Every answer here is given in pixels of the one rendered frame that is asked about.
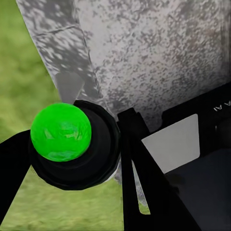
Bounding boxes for insectifuge atomizer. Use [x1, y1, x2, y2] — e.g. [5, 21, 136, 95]
[28, 72, 121, 191]

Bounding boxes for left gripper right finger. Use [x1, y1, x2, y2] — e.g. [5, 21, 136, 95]
[120, 128, 202, 231]

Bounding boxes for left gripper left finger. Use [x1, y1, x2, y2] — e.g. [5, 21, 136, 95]
[0, 129, 31, 225]

